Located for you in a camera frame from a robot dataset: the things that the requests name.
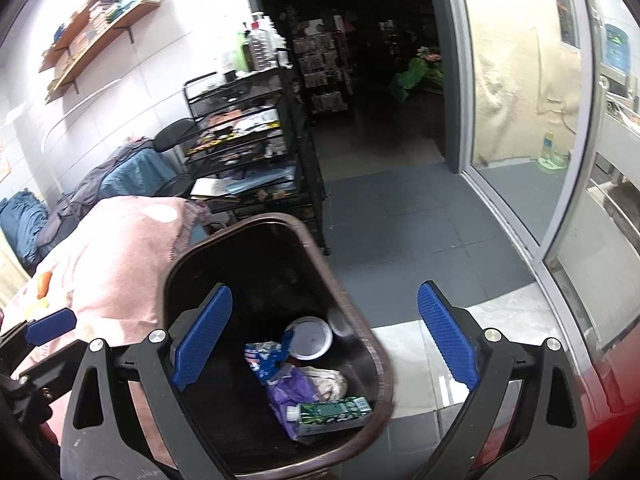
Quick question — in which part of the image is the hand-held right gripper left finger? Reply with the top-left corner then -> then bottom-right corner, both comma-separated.
59,282 -> 233,480

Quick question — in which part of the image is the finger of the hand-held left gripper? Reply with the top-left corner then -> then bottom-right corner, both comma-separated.
0,308 -> 77,356
12,342 -> 87,391

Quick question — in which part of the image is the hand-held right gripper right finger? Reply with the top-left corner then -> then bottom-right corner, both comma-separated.
416,280 -> 591,480

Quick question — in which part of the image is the blue snack wrapper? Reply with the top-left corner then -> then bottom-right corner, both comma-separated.
244,341 -> 288,386

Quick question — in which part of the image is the brown trash bin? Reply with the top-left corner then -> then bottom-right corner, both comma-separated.
159,212 -> 396,480

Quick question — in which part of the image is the purple plastic bag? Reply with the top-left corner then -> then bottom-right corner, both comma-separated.
265,365 -> 321,443

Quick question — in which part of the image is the white paper cup lid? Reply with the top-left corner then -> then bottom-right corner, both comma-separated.
285,316 -> 334,362

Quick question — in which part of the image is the green drink carton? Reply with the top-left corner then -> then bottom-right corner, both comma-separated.
286,396 -> 373,437

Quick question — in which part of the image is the pink polka dot blanket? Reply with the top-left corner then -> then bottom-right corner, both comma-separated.
0,196 -> 213,480

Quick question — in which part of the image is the blue bedding pile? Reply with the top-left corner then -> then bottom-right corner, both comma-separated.
0,189 -> 51,266

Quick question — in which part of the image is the grey blanket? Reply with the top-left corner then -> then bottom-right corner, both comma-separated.
37,137 -> 156,248

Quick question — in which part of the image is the white paper sheet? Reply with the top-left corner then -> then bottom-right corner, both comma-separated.
190,177 -> 228,198

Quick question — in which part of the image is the blue folder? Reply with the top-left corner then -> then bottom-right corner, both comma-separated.
225,167 -> 298,193

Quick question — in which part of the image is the massage bed with teal skirt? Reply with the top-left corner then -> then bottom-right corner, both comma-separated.
37,135 -> 168,248

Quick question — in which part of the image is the red plastic container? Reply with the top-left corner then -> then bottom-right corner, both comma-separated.
470,355 -> 640,480

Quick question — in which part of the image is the black mesh cart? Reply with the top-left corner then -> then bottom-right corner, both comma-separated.
182,65 -> 331,256

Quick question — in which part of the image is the green tray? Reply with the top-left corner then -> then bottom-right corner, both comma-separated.
537,152 -> 568,173

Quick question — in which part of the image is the black round chair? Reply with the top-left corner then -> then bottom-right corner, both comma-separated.
152,117 -> 201,196

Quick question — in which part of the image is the glass sliding door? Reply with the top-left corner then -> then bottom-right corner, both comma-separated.
440,0 -> 640,361

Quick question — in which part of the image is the green potted plant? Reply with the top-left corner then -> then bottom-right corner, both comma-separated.
390,46 -> 445,103

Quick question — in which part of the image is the hanging merchandise display rack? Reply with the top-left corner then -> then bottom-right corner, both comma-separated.
292,20 -> 356,118

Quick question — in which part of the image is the clear pump bottle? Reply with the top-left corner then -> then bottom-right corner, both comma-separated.
248,12 -> 281,72

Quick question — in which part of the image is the wooden wall shelf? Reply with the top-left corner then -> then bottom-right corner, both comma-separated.
39,0 -> 153,73
46,0 -> 162,105

